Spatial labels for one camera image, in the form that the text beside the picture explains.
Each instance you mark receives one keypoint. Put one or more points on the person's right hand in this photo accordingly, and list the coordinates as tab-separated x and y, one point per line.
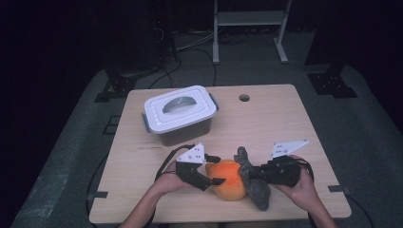
302	193

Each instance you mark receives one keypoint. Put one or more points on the black stand base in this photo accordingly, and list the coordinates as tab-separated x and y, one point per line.
332	85
118	87

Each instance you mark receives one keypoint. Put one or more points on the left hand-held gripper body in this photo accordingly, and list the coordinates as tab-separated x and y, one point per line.
191	172

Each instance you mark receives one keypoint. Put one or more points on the person's left hand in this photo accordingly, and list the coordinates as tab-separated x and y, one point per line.
168	180

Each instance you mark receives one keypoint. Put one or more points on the orange plush toy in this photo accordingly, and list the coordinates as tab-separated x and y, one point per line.
228	177

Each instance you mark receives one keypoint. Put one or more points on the dark tape strip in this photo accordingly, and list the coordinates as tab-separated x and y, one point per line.
98	194
337	188

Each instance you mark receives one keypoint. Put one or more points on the white metal stand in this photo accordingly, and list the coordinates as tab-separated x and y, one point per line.
250	18

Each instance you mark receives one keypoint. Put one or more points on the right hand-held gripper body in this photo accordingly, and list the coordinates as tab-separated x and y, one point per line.
282	172

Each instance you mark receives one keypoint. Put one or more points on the grey fuzzy cloth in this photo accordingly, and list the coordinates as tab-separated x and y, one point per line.
259	196

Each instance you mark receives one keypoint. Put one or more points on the grey plastic storage box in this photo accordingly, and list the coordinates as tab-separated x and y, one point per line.
187	136

